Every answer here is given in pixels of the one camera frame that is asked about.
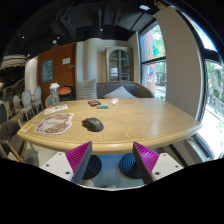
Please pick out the clear shaker bottle white lid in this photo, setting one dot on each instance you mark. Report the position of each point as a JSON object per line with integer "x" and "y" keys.
{"x": 54, "y": 95}

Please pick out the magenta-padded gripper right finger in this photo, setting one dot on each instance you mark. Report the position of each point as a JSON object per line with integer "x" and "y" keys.
{"x": 165, "y": 164}

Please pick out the white door sign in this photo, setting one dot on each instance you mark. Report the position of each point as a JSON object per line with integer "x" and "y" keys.
{"x": 66, "y": 61}

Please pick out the black box with red print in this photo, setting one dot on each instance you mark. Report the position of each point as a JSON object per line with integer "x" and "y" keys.
{"x": 94, "y": 102}

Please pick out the small white tube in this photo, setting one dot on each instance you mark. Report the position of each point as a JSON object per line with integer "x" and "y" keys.
{"x": 115, "y": 101}

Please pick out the black computer mouse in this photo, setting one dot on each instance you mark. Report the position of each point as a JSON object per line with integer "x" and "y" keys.
{"x": 93, "y": 124}

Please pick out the oval back grey chair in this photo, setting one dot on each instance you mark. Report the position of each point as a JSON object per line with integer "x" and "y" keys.
{"x": 3, "y": 112}

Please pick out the green and blue packet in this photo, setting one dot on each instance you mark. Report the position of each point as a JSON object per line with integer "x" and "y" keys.
{"x": 102, "y": 107}

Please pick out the black ribbed round disc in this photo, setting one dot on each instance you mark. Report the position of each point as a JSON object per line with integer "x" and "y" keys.
{"x": 94, "y": 166}
{"x": 127, "y": 165}

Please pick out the grey curved sofa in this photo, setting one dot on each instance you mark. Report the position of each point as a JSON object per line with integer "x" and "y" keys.
{"x": 140, "y": 89}

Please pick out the black bag with orange top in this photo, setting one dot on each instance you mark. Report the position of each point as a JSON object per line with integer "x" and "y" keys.
{"x": 66, "y": 93}

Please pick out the blue wall poster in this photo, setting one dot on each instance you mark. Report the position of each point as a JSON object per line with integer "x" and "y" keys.
{"x": 47, "y": 70}

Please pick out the square striped cushion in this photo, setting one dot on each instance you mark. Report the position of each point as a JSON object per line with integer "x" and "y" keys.
{"x": 86, "y": 90}

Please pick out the white sticker sheet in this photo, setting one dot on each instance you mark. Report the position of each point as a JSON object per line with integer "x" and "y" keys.
{"x": 55, "y": 109}

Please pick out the flat striped cushion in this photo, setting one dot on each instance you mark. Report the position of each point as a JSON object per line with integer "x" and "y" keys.
{"x": 119, "y": 93}

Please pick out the white dining chairs group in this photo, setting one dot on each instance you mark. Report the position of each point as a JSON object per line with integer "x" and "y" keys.
{"x": 27, "y": 100}

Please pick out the arched glass door cabinet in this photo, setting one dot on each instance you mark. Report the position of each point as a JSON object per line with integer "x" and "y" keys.
{"x": 119, "y": 65}

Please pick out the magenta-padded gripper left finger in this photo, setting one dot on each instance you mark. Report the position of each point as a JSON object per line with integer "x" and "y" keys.
{"x": 60, "y": 163}

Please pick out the brown wooden door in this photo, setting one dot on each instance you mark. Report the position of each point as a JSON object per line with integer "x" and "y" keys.
{"x": 63, "y": 75}

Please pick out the large black framed window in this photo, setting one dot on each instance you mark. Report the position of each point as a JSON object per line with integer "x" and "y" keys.
{"x": 213, "y": 106}

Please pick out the grey tufted armchair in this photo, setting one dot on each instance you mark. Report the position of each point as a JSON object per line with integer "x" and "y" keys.
{"x": 10, "y": 136}

